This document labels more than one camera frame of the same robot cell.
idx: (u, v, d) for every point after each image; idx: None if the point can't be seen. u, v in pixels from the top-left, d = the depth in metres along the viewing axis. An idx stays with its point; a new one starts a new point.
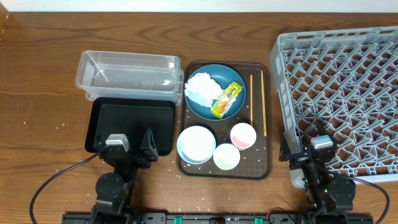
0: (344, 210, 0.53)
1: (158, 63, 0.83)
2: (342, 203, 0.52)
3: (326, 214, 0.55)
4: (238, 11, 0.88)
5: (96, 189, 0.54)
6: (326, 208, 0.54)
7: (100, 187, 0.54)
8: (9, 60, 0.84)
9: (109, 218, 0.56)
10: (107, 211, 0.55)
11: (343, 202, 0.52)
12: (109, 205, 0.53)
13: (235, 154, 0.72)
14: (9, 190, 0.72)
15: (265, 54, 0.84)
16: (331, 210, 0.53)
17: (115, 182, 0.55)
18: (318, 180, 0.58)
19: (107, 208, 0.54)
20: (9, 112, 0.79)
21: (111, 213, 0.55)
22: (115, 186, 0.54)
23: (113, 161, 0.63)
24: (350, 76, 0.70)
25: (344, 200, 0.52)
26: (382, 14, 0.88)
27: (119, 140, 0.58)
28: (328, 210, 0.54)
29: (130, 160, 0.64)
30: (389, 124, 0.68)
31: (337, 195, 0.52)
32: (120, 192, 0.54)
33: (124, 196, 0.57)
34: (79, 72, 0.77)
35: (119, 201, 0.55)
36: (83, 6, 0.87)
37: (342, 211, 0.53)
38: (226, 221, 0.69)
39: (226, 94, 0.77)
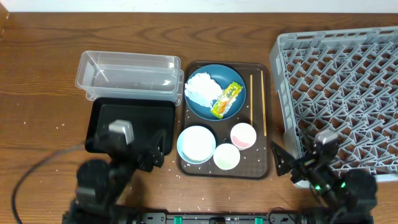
0: (367, 206, 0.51)
1: (158, 63, 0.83)
2: (366, 197, 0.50)
3: (346, 215, 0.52)
4: (238, 11, 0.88)
5: (78, 176, 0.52)
6: (349, 208, 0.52)
7: (81, 173, 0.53)
8: (9, 61, 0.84)
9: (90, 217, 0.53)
10: (89, 204, 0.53)
11: (365, 196, 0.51)
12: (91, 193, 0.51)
13: (235, 154, 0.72)
14: (9, 190, 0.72)
15: (265, 54, 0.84)
16: (354, 208, 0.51)
17: (100, 168, 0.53)
18: (326, 185, 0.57)
19: (89, 197, 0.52)
20: (9, 112, 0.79)
21: (92, 206, 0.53)
22: (99, 172, 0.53)
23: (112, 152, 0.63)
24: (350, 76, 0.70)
25: (366, 193, 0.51)
26: (382, 14, 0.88)
27: (122, 127, 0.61)
28: (351, 208, 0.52)
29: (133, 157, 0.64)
30: (389, 124, 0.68)
31: (357, 188, 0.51)
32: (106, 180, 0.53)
33: (111, 188, 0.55)
34: (79, 72, 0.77)
35: (104, 191, 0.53)
36: (83, 6, 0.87)
37: (364, 211, 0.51)
38: (226, 221, 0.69)
39: (226, 94, 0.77)
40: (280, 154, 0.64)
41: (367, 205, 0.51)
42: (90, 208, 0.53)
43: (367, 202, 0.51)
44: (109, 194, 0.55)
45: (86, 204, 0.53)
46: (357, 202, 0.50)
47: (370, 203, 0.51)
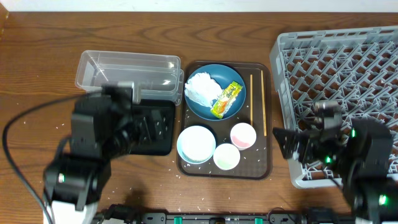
0: (384, 147, 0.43)
1: (158, 63, 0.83)
2: (380, 136, 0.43)
3: (364, 166, 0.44)
4: (238, 10, 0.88)
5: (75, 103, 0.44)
6: (364, 155, 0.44)
7: (80, 102, 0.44)
8: (9, 60, 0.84)
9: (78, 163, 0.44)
10: (81, 143, 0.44)
11: (379, 137, 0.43)
12: (87, 125, 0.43)
13: (235, 154, 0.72)
14: (9, 190, 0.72)
15: (265, 54, 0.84)
16: (369, 154, 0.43)
17: (102, 99, 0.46)
18: (334, 155, 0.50)
19: (84, 132, 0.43)
20: (8, 112, 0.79)
21: (86, 146, 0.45)
22: (101, 102, 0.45)
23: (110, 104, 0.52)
24: (350, 76, 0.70)
25: (379, 131, 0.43)
26: (382, 14, 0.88)
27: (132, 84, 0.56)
28: (365, 157, 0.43)
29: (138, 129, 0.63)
30: (389, 124, 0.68)
31: (367, 127, 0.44)
32: (105, 114, 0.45)
33: (109, 132, 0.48)
34: (79, 72, 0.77)
35: (101, 130, 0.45)
36: (83, 5, 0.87)
37: (382, 153, 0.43)
38: (226, 221, 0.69)
39: (226, 94, 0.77)
40: (286, 136, 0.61)
41: (383, 147, 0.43)
42: (83, 149, 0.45)
43: (382, 147, 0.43)
44: (103, 137, 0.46)
45: (79, 143, 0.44)
46: (370, 145, 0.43)
47: (385, 148, 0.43)
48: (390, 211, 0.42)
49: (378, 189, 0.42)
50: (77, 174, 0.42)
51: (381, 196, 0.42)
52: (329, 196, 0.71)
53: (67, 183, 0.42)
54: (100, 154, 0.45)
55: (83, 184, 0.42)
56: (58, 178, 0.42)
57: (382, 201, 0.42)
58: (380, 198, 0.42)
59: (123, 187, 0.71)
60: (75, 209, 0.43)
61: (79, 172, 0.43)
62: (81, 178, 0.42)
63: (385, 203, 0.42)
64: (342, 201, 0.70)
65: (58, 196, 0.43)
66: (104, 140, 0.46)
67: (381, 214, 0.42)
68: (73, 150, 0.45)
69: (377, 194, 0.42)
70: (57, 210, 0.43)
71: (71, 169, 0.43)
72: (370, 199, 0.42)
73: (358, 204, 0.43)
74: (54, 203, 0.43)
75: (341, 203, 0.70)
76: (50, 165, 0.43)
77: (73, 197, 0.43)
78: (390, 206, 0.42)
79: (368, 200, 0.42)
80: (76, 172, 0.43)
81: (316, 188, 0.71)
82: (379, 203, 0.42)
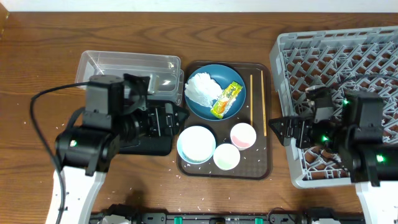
0: (377, 111, 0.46)
1: (158, 63, 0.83)
2: (372, 99, 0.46)
3: (360, 128, 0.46)
4: (238, 11, 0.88)
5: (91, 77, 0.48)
6: (359, 119, 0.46)
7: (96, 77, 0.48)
8: (9, 60, 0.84)
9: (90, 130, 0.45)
10: (94, 116, 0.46)
11: (372, 100, 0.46)
12: (102, 96, 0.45)
13: (235, 154, 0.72)
14: (9, 190, 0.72)
15: (265, 54, 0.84)
16: (363, 117, 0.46)
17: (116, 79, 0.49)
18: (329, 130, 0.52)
19: (99, 103, 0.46)
20: (8, 112, 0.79)
21: (97, 118, 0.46)
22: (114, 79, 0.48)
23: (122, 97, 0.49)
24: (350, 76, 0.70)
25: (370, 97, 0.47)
26: (382, 14, 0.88)
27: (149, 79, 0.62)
28: (360, 119, 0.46)
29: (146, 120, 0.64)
30: (389, 124, 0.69)
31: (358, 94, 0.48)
32: (118, 88, 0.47)
33: (123, 110, 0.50)
34: (79, 72, 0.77)
35: (115, 105, 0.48)
36: (83, 5, 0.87)
37: (377, 117, 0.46)
38: (226, 221, 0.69)
39: (226, 94, 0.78)
40: (284, 120, 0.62)
41: (375, 111, 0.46)
42: (95, 120, 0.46)
43: (375, 109, 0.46)
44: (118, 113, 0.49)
45: (92, 114, 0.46)
46: (363, 107, 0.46)
47: (379, 110, 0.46)
48: (388, 169, 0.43)
49: (374, 150, 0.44)
50: (89, 141, 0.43)
51: (377, 156, 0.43)
52: (329, 196, 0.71)
53: (79, 149, 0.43)
54: (111, 126, 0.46)
55: (93, 151, 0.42)
56: (70, 143, 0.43)
57: (379, 160, 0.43)
58: (379, 157, 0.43)
59: (123, 187, 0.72)
60: (85, 173, 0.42)
61: (89, 139, 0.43)
62: (92, 145, 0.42)
63: (383, 160, 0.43)
64: (342, 201, 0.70)
65: (71, 162, 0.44)
66: (115, 115, 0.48)
67: (379, 172, 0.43)
68: (84, 121, 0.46)
69: (374, 153, 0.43)
70: (69, 173, 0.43)
71: (83, 136, 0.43)
72: (368, 159, 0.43)
73: (357, 165, 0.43)
74: (66, 168, 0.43)
75: (341, 203, 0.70)
76: (62, 133, 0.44)
77: (83, 164, 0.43)
78: (388, 163, 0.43)
79: (366, 160, 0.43)
80: (87, 139, 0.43)
81: (316, 188, 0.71)
82: (377, 161, 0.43)
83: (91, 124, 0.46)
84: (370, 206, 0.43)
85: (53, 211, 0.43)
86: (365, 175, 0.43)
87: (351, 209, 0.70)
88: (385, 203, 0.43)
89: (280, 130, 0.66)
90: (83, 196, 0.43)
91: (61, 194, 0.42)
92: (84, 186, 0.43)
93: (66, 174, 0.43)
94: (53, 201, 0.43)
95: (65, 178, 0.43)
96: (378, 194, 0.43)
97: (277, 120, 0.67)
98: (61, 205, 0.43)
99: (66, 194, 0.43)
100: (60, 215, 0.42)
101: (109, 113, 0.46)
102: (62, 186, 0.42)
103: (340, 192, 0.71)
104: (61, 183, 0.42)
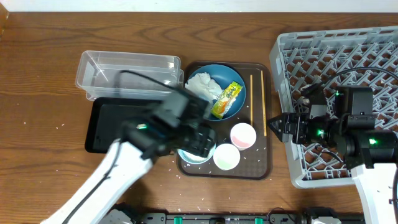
0: (367, 99, 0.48)
1: (158, 63, 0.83)
2: (362, 89, 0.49)
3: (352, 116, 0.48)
4: (238, 11, 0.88)
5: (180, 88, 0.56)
6: (351, 108, 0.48)
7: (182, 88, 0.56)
8: (9, 61, 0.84)
9: (157, 125, 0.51)
10: (166, 112, 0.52)
11: (362, 90, 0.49)
12: (181, 102, 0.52)
13: (235, 154, 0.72)
14: (9, 190, 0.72)
15: (265, 54, 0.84)
16: (354, 105, 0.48)
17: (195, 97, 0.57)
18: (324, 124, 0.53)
19: (175, 106, 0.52)
20: (8, 112, 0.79)
21: (168, 117, 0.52)
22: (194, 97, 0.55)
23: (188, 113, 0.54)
24: (350, 76, 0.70)
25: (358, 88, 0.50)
26: (382, 14, 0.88)
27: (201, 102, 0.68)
28: (351, 107, 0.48)
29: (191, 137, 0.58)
30: (389, 124, 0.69)
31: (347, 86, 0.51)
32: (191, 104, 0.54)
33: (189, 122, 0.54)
34: (79, 72, 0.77)
35: (186, 116, 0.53)
36: (82, 5, 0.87)
37: (367, 106, 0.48)
38: (226, 221, 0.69)
39: (226, 94, 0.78)
40: (282, 116, 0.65)
41: (365, 99, 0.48)
42: (165, 118, 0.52)
43: (366, 98, 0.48)
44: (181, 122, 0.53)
45: (165, 112, 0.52)
46: (353, 96, 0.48)
47: (369, 99, 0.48)
48: (382, 152, 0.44)
49: (366, 133, 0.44)
50: (152, 132, 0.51)
51: (370, 139, 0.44)
52: (329, 196, 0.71)
53: (144, 134, 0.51)
54: (176, 127, 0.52)
55: (153, 142, 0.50)
56: (139, 126, 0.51)
57: (372, 142, 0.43)
58: (370, 139, 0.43)
59: None
60: (140, 157, 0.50)
61: (153, 133, 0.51)
62: (152, 138, 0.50)
63: (376, 143, 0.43)
64: (342, 201, 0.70)
65: (130, 142, 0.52)
66: (183, 121, 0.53)
67: (374, 155, 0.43)
68: (157, 113, 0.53)
69: (366, 135, 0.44)
70: (125, 150, 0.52)
71: (153, 125, 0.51)
72: (360, 142, 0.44)
73: (351, 149, 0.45)
74: (124, 145, 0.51)
75: (341, 203, 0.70)
76: (140, 116, 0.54)
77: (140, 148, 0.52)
78: (382, 145, 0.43)
79: (359, 142, 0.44)
80: (152, 132, 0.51)
81: (316, 188, 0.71)
82: (370, 143, 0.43)
83: (160, 118, 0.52)
84: (365, 186, 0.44)
85: (98, 175, 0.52)
86: (359, 158, 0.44)
87: (351, 209, 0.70)
88: (380, 184, 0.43)
89: (278, 127, 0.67)
90: (126, 173, 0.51)
91: (111, 165, 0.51)
92: (132, 168, 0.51)
93: (122, 150, 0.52)
94: (101, 165, 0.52)
95: (120, 154, 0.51)
96: (372, 175, 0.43)
97: (276, 119, 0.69)
98: (107, 172, 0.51)
99: (115, 167, 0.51)
100: (101, 181, 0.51)
101: (179, 117, 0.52)
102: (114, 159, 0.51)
103: (340, 192, 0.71)
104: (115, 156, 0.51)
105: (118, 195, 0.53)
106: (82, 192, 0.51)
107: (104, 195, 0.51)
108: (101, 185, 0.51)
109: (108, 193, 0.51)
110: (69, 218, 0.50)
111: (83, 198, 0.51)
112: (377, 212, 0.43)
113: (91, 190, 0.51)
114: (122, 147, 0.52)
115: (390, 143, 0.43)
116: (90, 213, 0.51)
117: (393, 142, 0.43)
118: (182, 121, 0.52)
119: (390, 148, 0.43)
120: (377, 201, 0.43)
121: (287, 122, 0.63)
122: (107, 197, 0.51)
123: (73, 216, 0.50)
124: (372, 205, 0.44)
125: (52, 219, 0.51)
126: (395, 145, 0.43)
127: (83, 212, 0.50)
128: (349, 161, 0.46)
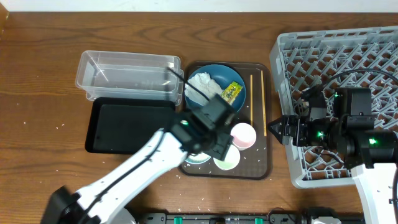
0: (366, 99, 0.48)
1: (158, 63, 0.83)
2: (362, 90, 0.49)
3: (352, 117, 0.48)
4: (238, 11, 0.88)
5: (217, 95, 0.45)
6: (350, 109, 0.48)
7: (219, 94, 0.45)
8: (9, 61, 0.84)
9: (194, 126, 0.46)
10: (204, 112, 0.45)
11: (361, 91, 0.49)
12: (216, 109, 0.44)
13: (235, 154, 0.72)
14: (9, 190, 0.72)
15: (265, 55, 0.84)
16: (353, 106, 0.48)
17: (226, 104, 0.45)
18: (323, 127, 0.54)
19: (213, 111, 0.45)
20: (9, 112, 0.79)
21: (205, 121, 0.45)
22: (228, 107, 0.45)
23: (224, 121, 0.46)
24: (350, 76, 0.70)
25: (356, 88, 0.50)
26: (382, 14, 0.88)
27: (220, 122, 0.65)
28: (351, 108, 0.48)
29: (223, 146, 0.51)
30: (389, 124, 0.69)
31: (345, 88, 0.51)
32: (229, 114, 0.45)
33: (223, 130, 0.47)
34: (79, 72, 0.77)
35: (221, 126, 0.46)
36: (82, 5, 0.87)
37: (366, 106, 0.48)
38: (226, 221, 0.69)
39: (226, 94, 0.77)
40: (282, 119, 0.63)
41: (364, 100, 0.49)
42: (205, 120, 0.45)
43: (366, 98, 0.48)
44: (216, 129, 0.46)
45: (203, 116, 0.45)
46: (352, 97, 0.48)
47: (368, 100, 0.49)
48: (382, 152, 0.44)
49: (366, 133, 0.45)
50: (193, 130, 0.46)
51: (370, 139, 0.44)
52: (329, 196, 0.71)
53: (183, 129, 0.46)
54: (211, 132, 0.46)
55: (189, 140, 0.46)
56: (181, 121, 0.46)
57: (371, 142, 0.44)
58: (370, 139, 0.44)
59: None
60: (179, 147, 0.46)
61: (189, 133, 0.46)
62: (188, 139, 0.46)
63: (375, 143, 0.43)
64: (342, 201, 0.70)
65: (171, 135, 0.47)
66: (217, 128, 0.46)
67: (374, 155, 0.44)
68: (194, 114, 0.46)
69: (366, 136, 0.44)
70: (167, 139, 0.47)
71: (194, 124, 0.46)
72: (360, 142, 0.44)
73: (351, 149, 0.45)
74: (167, 135, 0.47)
75: (341, 203, 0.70)
76: (179, 112, 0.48)
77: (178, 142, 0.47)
78: (382, 146, 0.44)
79: (359, 142, 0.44)
80: (188, 132, 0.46)
81: (316, 188, 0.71)
82: (370, 143, 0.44)
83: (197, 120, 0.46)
84: (366, 186, 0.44)
85: (138, 157, 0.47)
86: (359, 158, 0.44)
87: (351, 209, 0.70)
88: (381, 183, 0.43)
89: (278, 129, 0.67)
90: (166, 160, 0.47)
91: (154, 150, 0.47)
92: (175, 155, 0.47)
93: (166, 138, 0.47)
94: (143, 149, 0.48)
95: (164, 140, 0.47)
96: (372, 175, 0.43)
97: (276, 121, 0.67)
98: (149, 154, 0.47)
99: (157, 152, 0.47)
100: (142, 163, 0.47)
101: (215, 124, 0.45)
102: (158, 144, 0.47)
103: (340, 192, 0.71)
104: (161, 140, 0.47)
105: (151, 180, 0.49)
106: (120, 171, 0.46)
107: (142, 178, 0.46)
108: (140, 167, 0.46)
109: (145, 177, 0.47)
110: (102, 195, 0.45)
111: (119, 177, 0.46)
112: (377, 212, 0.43)
113: (130, 170, 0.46)
114: (166, 135, 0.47)
115: (390, 143, 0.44)
116: (124, 193, 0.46)
117: (393, 142, 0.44)
118: (219, 127, 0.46)
119: (390, 148, 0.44)
120: (377, 200, 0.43)
121: (287, 125, 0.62)
122: (143, 180, 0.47)
123: (108, 194, 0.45)
124: (372, 205, 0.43)
125: (84, 192, 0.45)
126: (395, 146, 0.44)
127: (118, 191, 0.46)
128: (350, 162, 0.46)
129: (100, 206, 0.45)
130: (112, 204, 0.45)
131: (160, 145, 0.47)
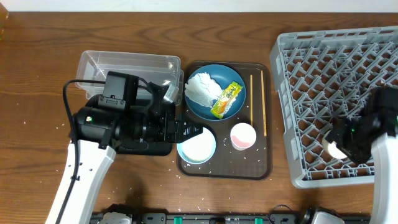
0: None
1: (158, 63, 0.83)
2: None
3: None
4: (238, 11, 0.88)
5: (109, 75, 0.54)
6: None
7: (109, 81, 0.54)
8: (8, 60, 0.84)
9: (97, 114, 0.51)
10: (110, 102, 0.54)
11: None
12: (119, 83, 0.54)
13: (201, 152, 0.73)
14: (9, 190, 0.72)
15: (265, 55, 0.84)
16: None
17: (109, 98, 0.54)
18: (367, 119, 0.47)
19: (117, 89, 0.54)
20: (8, 112, 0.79)
21: (114, 105, 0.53)
22: (111, 89, 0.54)
23: (122, 101, 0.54)
24: (354, 91, 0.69)
25: None
26: (382, 14, 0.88)
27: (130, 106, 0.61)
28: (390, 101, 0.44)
29: (140, 119, 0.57)
30: None
31: None
32: (128, 89, 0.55)
33: (132, 102, 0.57)
34: (79, 73, 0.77)
35: (130, 94, 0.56)
36: (82, 5, 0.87)
37: None
38: (226, 221, 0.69)
39: (226, 94, 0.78)
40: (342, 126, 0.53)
41: None
42: (99, 114, 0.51)
43: None
44: (130, 104, 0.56)
45: (109, 101, 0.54)
46: None
47: None
48: None
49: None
50: (99, 121, 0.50)
51: None
52: (329, 196, 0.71)
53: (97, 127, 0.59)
54: (124, 111, 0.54)
55: (106, 129, 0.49)
56: (86, 119, 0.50)
57: None
58: None
59: (123, 188, 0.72)
60: (98, 146, 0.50)
61: (91, 123, 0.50)
62: (101, 127, 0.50)
63: None
64: (342, 201, 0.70)
65: (83, 138, 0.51)
66: (129, 104, 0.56)
67: None
68: (100, 104, 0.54)
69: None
70: (83, 144, 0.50)
71: (97, 116, 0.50)
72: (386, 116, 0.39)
73: (375, 124, 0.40)
74: (80, 142, 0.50)
75: (341, 203, 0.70)
76: (84, 109, 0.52)
77: (95, 140, 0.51)
78: None
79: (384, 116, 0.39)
80: (99, 120, 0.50)
81: (316, 188, 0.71)
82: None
83: (105, 107, 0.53)
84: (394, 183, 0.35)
85: (66, 180, 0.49)
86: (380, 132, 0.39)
87: (351, 210, 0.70)
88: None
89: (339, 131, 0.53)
90: (94, 168, 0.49)
91: (75, 164, 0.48)
92: (97, 159, 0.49)
93: (81, 145, 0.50)
94: (66, 170, 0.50)
95: (80, 150, 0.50)
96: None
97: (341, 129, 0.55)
98: (74, 173, 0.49)
99: (79, 165, 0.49)
100: (72, 185, 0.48)
101: (122, 101, 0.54)
102: (76, 157, 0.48)
103: (340, 193, 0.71)
104: (76, 155, 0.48)
105: (96, 186, 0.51)
106: (61, 195, 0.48)
107: (81, 193, 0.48)
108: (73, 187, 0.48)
109: (85, 190, 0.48)
110: (58, 218, 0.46)
111: (65, 200, 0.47)
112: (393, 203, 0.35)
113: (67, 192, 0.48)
114: (79, 142, 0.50)
115: None
116: (81, 201, 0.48)
117: None
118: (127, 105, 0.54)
119: None
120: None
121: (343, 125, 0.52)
122: (87, 191, 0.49)
123: (60, 220, 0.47)
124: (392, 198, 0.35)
125: None
126: None
127: (73, 210, 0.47)
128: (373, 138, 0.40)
129: (69, 216, 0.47)
130: (75, 212, 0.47)
131: (79, 157, 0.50)
